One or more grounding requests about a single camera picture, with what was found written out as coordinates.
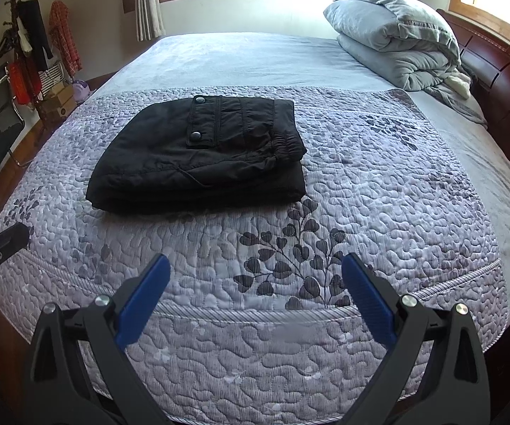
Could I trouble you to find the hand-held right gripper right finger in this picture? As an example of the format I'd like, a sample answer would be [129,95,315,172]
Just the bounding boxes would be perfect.
[341,252,492,425]

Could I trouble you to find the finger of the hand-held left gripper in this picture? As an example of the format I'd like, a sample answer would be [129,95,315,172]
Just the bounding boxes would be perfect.
[0,222,31,277]

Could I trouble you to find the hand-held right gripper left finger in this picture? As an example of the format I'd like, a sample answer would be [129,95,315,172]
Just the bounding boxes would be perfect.
[29,253,171,425]

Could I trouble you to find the black pants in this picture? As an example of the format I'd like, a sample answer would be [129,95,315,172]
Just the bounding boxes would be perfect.
[85,96,307,213]

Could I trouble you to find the bed with quilted mattress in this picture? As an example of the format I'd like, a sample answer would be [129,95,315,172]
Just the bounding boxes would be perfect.
[0,32,510,423]

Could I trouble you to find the cardboard box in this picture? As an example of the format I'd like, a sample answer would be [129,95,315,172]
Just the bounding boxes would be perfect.
[45,93,79,118]
[42,80,72,102]

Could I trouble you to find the hanging clothes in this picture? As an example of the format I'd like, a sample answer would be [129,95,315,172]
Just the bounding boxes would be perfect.
[7,62,43,104]

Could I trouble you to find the purple plastic container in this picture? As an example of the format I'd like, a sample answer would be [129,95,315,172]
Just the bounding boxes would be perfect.
[71,79,92,102]

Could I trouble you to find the black hanging garment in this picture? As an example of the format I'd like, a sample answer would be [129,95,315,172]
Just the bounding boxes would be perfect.
[18,0,54,72]

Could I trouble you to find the red checked garment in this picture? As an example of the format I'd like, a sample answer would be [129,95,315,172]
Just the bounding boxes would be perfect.
[49,2,83,76]

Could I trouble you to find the wooden coat rack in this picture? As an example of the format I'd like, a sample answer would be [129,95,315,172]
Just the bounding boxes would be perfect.
[0,0,47,122]

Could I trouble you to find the white fluffy cloth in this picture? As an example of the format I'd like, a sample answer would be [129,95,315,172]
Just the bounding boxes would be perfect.
[443,73,472,98]

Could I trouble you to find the light grey folded blanket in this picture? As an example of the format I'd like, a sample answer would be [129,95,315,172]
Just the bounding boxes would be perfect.
[337,35,488,129]

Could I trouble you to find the dark wooden headboard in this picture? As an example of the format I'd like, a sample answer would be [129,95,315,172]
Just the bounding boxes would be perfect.
[434,8,510,213]

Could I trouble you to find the striped grey curtain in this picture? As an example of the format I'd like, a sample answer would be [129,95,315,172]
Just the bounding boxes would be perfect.
[132,0,166,41]

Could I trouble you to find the grey folded duvet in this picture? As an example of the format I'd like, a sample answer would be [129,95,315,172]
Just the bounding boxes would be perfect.
[323,0,461,60]

